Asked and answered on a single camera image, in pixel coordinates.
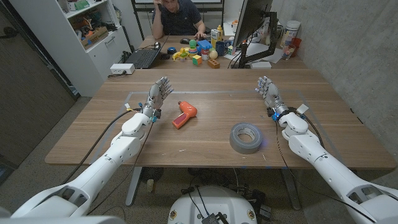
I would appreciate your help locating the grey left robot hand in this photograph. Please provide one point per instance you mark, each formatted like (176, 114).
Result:
(156, 94)

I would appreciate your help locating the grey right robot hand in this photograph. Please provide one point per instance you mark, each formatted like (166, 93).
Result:
(270, 92)

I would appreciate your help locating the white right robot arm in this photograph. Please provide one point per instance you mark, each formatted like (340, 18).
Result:
(335, 168)

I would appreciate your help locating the computer monitor on arm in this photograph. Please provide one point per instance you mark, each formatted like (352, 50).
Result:
(252, 21)

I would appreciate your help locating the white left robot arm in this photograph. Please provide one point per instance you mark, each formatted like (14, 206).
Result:
(102, 165)

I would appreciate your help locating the orange electric screwdriver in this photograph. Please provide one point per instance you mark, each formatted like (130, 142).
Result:
(184, 114)

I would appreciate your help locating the black laptop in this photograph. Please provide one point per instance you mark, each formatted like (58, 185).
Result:
(143, 57)

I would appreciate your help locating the white power strip box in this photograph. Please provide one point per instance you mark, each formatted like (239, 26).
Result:
(122, 68)

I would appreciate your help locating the white paper sheet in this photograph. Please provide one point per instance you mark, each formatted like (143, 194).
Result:
(261, 49)

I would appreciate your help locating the yellow toy banana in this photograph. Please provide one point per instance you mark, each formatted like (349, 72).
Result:
(176, 55)

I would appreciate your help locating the multicoloured puzzle cube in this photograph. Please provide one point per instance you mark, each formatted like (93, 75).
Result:
(196, 59)

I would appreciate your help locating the red cup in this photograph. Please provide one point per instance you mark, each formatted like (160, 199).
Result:
(295, 43)

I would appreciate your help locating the black computer mouse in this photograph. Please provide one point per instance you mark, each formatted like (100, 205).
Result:
(185, 40)

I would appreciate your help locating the white cylindrical canister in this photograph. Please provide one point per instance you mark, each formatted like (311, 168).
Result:
(289, 33)

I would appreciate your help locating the brown wooden block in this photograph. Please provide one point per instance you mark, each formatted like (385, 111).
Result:
(213, 63)

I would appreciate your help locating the dark blue mug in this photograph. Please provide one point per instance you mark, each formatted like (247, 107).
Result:
(220, 48)

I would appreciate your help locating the beige wooden ball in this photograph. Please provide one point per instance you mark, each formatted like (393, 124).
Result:
(213, 54)

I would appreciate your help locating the blue toy block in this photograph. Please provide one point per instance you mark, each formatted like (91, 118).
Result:
(204, 45)

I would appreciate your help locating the white yellow carton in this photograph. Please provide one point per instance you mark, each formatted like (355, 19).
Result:
(214, 37)

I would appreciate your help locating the person in dark shirt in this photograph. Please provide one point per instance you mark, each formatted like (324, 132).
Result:
(178, 18)

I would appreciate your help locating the cardboard box of items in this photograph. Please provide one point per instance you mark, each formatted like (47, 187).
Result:
(93, 36)

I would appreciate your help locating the white shelf cabinet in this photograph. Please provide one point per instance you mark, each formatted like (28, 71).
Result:
(81, 40)

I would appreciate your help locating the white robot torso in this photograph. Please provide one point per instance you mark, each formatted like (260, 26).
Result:
(212, 205)

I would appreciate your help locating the grey duct tape roll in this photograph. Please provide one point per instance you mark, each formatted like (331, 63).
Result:
(246, 137)

